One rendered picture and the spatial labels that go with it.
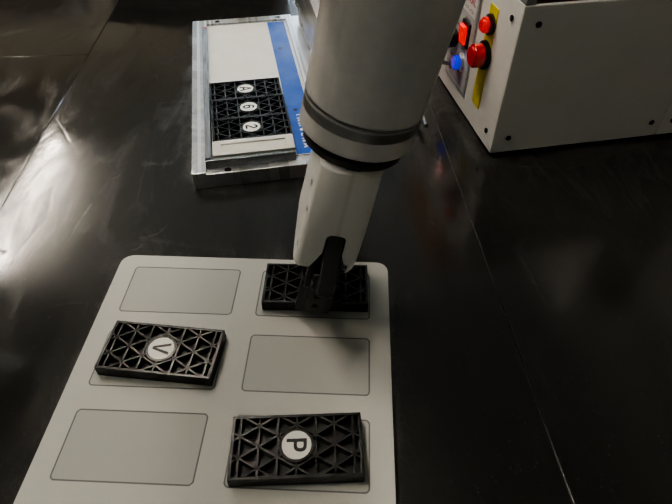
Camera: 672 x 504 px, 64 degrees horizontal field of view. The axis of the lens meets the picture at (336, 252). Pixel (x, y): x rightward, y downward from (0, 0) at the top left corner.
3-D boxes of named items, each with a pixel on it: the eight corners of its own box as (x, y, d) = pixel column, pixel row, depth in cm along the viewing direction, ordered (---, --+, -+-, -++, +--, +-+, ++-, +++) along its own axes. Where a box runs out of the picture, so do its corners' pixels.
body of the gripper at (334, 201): (310, 78, 42) (289, 188, 50) (301, 155, 35) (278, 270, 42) (403, 97, 43) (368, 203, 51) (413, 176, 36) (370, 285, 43)
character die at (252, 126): (213, 128, 70) (211, 119, 69) (288, 120, 71) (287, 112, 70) (214, 149, 67) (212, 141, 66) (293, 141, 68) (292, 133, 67)
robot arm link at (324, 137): (309, 54, 40) (302, 90, 42) (300, 118, 34) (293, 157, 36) (417, 77, 41) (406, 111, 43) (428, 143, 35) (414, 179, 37)
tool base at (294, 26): (194, 34, 95) (190, 13, 92) (311, 25, 97) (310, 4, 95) (195, 189, 64) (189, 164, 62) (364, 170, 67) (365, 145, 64)
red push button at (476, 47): (463, 63, 68) (467, 36, 65) (477, 61, 68) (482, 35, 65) (472, 75, 65) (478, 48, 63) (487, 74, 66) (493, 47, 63)
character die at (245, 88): (210, 90, 77) (209, 83, 76) (279, 84, 78) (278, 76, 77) (211, 108, 73) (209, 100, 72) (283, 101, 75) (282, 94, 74)
